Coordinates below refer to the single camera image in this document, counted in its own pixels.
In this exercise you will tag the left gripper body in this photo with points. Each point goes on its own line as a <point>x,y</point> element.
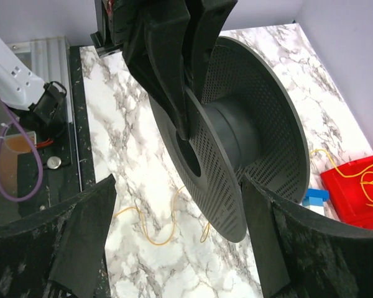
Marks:
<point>115,20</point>

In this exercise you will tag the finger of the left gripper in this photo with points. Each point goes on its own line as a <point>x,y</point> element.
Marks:
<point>206,21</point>
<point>154,57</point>

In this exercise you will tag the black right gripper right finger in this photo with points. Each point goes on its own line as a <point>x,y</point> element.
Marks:
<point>300,253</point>

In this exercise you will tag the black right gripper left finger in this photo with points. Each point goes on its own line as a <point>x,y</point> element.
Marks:
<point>57,252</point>

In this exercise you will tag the dark grey perforated spool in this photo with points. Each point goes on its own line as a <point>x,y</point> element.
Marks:
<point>244,124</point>

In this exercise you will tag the blue and white brick stack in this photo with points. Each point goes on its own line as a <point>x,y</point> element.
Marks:
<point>314,200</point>

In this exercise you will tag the red plastic bin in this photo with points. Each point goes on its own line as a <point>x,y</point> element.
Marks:
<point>350,188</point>

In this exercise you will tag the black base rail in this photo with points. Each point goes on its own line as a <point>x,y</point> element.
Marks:
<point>76,172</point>

